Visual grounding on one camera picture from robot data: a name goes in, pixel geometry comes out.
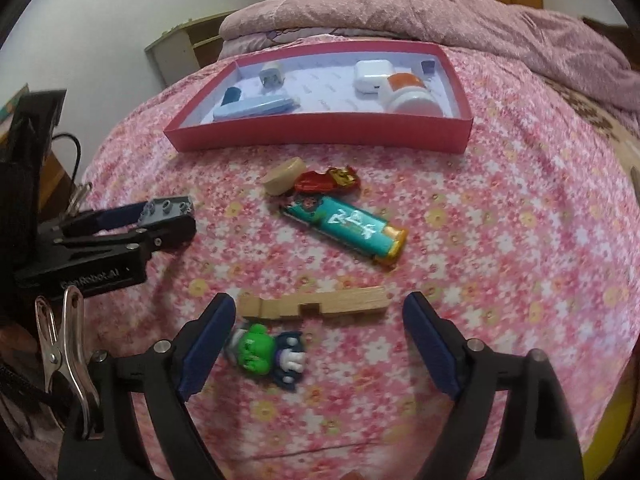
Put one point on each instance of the notched wooden block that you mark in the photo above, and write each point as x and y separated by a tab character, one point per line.
345	302

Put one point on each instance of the white bottle orange label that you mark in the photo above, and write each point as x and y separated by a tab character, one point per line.
412	100

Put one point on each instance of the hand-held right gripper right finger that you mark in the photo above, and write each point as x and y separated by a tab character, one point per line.
430	345

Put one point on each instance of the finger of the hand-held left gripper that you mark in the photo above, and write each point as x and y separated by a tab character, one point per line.
117	215
167	235

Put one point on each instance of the teal foil snack packet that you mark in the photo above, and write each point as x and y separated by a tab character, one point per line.
350	227

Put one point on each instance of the white earbuds case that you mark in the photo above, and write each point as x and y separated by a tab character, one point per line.
372	72

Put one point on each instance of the light blue oval case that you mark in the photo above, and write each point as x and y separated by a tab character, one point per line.
255	108

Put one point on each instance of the yellow object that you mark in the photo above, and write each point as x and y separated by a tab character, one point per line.
617	420

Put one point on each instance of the pink floral bed sheet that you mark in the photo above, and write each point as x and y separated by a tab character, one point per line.
500	240

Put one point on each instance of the pink folded quilt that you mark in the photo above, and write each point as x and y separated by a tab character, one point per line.
400	15

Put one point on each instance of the beige patterned mat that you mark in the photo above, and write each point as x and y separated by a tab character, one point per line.
600	120

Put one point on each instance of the small beige shelf unit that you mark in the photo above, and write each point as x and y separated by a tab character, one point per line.
170	50

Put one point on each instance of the metal spring clip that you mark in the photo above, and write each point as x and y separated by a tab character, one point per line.
55	355
79	197

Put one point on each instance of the dark wooden headboard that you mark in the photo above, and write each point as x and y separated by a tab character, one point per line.
602	23

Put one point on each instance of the grey plate with holes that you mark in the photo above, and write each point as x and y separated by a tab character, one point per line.
167	208

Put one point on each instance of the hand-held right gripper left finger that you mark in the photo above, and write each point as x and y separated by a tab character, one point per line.
207	345

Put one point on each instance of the pink cardboard box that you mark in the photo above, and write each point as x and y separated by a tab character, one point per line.
320	132

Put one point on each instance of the white charger plug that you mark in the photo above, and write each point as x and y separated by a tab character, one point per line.
272	75

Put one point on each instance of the wooden bedside cabinet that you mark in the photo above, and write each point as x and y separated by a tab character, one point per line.
52	185

